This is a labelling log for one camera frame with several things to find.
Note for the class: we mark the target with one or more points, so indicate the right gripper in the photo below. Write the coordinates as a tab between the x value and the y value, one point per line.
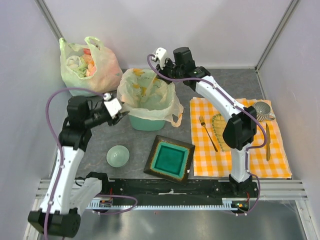
168	62

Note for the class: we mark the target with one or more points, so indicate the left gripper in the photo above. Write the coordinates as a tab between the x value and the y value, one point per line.
112	121

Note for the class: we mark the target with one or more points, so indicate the green trash bin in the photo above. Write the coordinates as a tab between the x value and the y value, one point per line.
141	124

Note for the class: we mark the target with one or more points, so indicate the orange plastic trash bag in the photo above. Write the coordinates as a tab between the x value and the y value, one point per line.
146	96

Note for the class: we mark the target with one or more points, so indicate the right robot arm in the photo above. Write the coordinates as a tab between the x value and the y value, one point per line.
241	125

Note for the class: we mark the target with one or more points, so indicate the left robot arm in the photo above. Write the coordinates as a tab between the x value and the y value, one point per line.
60	212

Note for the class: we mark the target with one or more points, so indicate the green plastic bag with trash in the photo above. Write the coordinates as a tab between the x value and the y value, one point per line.
91	66

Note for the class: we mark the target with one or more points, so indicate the pale green bowl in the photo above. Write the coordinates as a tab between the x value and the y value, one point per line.
117	156

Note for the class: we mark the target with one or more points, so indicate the metal fork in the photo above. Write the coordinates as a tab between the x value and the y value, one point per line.
203	124

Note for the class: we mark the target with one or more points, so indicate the square green ceramic plate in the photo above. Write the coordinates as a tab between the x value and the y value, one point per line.
170	159

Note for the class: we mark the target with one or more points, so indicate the woven bamboo basket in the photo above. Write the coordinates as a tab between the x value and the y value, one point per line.
218	124

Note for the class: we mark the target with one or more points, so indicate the striped ceramic cup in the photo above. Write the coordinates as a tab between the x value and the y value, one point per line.
263	111

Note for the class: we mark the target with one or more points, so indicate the gold butter knife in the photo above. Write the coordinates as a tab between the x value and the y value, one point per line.
268	141

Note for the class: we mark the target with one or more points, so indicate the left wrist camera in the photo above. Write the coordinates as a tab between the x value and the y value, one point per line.
112	104

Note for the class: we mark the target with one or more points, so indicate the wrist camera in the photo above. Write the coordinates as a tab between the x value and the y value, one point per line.
159	56
112	104

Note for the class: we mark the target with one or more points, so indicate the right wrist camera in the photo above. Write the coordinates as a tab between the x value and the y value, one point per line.
159	56

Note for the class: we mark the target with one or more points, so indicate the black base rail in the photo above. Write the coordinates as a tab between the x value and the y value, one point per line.
160	192

